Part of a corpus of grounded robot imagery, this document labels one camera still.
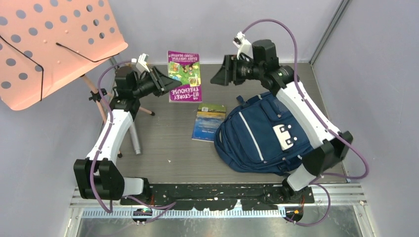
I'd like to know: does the navy blue student backpack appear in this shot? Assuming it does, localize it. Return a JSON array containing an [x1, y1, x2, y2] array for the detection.
[[214, 92, 313, 176]]

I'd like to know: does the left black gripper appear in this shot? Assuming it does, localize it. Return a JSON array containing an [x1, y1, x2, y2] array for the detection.
[[132, 67, 181, 99]]

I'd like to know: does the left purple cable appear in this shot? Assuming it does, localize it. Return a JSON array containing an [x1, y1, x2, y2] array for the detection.
[[90, 60, 177, 223]]

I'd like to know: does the black mounting base plate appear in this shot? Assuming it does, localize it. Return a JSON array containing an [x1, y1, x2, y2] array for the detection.
[[121, 183, 315, 211]]

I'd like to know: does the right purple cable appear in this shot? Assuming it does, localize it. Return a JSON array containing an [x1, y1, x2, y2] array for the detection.
[[241, 18, 370, 227]]

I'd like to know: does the purple cable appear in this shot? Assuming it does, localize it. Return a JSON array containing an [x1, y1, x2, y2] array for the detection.
[[90, 60, 177, 223], [241, 18, 370, 227]]

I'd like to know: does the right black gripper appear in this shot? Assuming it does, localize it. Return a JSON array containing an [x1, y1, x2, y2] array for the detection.
[[209, 55, 263, 86]]

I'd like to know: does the blue Animal Farm book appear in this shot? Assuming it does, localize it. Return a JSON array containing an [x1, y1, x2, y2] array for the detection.
[[192, 103, 226, 142]]

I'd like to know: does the aluminium frame rail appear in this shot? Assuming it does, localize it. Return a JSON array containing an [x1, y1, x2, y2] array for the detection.
[[70, 184, 366, 219]]

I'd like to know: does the purple spine book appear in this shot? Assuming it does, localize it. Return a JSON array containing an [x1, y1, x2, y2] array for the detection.
[[168, 51, 202, 103]]

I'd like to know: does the pink perforated music stand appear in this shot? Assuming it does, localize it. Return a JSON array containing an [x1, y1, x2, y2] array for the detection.
[[0, 0, 155, 158]]

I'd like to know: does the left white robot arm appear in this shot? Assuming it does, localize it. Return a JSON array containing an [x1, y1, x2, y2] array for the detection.
[[73, 53, 182, 204]]

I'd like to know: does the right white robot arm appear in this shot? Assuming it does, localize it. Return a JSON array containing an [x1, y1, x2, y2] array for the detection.
[[210, 32, 353, 203]]

